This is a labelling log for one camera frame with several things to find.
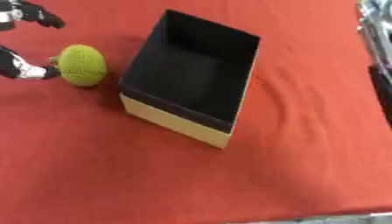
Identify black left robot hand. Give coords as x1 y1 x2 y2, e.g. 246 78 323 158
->
0 0 67 81

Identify tan cardboard box black inside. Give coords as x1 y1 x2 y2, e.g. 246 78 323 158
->
117 9 263 150

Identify green round soft toy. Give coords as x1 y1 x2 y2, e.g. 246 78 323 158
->
49 44 109 88

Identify silver metal frame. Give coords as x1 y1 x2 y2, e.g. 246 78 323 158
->
355 0 392 68

